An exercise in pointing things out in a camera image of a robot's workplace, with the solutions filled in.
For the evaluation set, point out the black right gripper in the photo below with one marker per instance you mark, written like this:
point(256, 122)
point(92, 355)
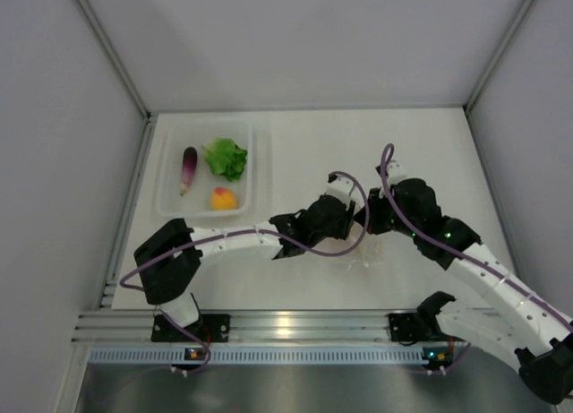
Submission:
point(376, 202)

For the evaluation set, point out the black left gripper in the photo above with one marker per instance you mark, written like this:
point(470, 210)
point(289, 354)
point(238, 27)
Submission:
point(346, 222)

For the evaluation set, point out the clear polka dot zip bag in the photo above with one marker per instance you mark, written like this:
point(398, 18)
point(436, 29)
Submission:
point(367, 255)

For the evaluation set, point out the orange red fake peach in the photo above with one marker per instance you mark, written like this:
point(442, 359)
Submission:
point(223, 199)

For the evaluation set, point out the green fake lettuce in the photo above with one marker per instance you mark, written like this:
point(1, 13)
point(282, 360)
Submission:
point(225, 158)

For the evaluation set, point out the purple fake eggplant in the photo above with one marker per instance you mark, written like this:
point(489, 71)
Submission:
point(189, 164)

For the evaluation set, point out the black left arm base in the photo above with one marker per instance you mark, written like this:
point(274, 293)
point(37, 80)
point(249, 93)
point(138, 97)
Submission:
point(210, 328)

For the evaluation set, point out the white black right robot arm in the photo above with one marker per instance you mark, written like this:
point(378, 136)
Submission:
point(527, 333)

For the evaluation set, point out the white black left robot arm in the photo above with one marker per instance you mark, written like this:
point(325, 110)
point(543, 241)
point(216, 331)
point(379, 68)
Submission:
point(172, 256)

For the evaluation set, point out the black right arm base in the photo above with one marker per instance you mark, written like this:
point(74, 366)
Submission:
point(410, 328)

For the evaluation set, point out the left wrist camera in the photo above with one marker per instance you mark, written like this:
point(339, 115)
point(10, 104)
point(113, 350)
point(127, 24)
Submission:
point(341, 187)

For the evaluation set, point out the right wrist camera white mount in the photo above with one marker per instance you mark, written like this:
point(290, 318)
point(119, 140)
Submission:
point(392, 174)

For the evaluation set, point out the aluminium front rail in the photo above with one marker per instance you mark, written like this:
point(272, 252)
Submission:
point(133, 327)

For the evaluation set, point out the white slotted cable duct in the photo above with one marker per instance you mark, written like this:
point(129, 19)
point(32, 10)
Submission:
point(225, 355)

